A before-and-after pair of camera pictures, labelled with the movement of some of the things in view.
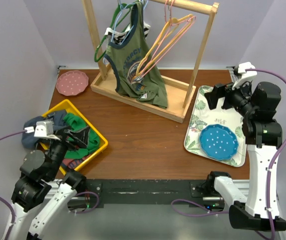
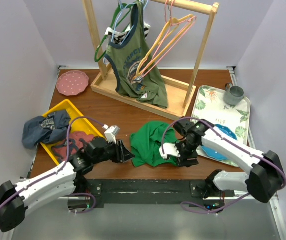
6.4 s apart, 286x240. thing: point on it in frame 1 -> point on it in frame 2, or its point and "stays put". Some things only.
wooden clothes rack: (180, 95) stays put
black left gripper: (80, 138) -> (121, 154)
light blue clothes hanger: (103, 60) stays put
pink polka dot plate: (72, 83) stays put
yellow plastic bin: (67, 105) stays put
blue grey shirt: (29, 139) stays put
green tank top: (76, 123) -> (146, 142)
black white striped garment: (118, 36) stays put
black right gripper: (219, 91) -> (183, 160)
